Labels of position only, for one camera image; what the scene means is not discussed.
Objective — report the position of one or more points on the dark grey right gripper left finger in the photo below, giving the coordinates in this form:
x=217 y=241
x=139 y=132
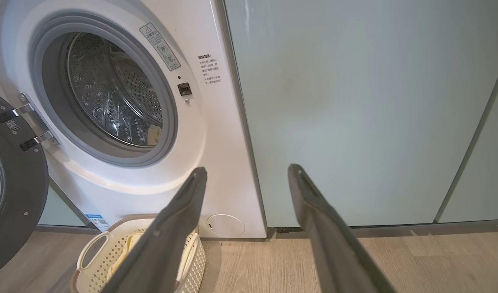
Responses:
x=163 y=244

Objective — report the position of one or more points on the blue energy label sticker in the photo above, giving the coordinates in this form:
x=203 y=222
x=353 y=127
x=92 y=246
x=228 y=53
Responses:
x=97 y=222

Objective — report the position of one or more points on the white front-load washing machine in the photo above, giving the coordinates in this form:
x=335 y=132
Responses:
x=216 y=142

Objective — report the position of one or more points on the QR code sticker label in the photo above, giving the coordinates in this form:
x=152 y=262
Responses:
x=12 y=125

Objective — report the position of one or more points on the black door latch slot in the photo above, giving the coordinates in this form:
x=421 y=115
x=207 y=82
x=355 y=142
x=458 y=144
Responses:
x=184 y=89

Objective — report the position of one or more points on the metal washing machine door hinge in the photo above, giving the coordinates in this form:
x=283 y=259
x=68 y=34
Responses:
x=35 y=122

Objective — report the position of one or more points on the dark round washer door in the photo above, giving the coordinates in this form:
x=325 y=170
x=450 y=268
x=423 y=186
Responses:
x=21 y=203

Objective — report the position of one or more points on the white perforated laundry basket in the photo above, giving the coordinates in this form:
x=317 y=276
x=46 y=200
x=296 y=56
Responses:
x=90 y=280

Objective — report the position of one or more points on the stainless steel washing machine drum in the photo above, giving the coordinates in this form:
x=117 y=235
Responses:
x=110 y=89

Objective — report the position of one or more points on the grey rubber door gasket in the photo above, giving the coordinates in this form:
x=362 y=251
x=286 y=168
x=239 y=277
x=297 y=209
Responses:
x=49 y=101

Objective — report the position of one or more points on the printed instruction text label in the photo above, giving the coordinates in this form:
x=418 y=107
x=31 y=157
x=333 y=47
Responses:
x=210 y=69

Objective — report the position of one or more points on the dark cabinet plinth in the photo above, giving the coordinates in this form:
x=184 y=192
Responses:
x=62 y=229
x=395 y=228

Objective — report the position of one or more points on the round white filter cover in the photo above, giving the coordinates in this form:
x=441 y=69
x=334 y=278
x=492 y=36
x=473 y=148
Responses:
x=226 y=226

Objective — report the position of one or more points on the grey warning sticker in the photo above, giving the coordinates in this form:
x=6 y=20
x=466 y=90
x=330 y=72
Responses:
x=160 y=47

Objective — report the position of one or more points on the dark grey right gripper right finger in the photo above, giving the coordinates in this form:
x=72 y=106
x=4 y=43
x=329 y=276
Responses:
x=330 y=244

